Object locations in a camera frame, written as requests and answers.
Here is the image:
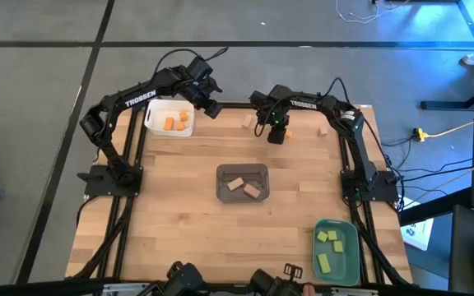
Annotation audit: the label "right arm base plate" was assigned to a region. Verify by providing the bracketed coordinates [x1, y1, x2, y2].
[339, 169, 399, 203]

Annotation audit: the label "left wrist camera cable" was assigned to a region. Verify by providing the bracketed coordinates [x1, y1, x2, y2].
[153, 46, 230, 79]

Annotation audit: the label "black cable bundle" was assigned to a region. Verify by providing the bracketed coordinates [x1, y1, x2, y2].
[351, 205, 411, 287]
[66, 196, 133, 281]

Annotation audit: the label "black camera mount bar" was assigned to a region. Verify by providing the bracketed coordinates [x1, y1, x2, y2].
[249, 93, 325, 104]

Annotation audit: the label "long natural wood block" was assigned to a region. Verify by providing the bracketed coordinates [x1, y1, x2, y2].
[226, 177, 245, 192]

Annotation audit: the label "black desk with keyboard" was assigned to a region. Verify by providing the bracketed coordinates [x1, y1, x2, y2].
[448, 204, 474, 296]

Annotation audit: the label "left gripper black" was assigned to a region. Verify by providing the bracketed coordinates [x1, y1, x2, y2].
[181, 78, 225, 120]

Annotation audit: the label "yellow extension cord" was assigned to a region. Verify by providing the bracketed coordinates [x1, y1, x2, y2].
[425, 121, 474, 139]

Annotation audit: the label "black aluminium table frame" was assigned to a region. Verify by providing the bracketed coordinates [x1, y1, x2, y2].
[95, 99, 386, 285]

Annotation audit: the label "white floor cable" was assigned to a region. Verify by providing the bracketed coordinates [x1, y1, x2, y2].
[334, 0, 411, 25]

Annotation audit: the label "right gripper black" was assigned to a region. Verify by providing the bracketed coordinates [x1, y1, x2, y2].
[262, 105, 292, 146]

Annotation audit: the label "long green block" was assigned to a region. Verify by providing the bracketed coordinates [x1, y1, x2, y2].
[317, 252, 332, 275]

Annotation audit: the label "black gantry bar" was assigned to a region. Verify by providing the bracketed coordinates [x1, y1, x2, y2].
[0, 278, 474, 296]

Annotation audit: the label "black desk foot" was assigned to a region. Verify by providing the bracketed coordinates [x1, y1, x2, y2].
[420, 77, 474, 111]

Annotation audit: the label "green plastic bin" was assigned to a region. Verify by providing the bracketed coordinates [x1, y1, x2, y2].
[312, 218, 362, 288]

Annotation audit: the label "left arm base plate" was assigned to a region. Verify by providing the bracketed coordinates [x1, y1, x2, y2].
[77, 164, 144, 197]

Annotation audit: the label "black desk crossbar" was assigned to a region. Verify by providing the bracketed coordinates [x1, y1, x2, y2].
[398, 187, 473, 227]

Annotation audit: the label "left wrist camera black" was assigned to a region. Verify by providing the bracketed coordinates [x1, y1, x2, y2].
[186, 55, 215, 82]

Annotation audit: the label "white plastic bin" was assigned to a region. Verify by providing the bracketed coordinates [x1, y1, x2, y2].
[144, 99, 196, 136]

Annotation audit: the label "white printed sheet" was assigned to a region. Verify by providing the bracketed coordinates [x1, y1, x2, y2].
[398, 196, 435, 252]

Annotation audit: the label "beige floor cable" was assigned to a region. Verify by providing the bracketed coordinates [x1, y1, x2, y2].
[401, 150, 474, 206]

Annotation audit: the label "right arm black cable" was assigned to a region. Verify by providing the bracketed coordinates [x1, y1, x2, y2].
[322, 76, 350, 109]

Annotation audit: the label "black floor cables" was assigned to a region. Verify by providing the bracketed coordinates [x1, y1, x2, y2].
[380, 135, 474, 198]

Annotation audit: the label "grey translucent plastic bin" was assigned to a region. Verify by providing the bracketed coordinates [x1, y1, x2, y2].
[215, 163, 271, 204]

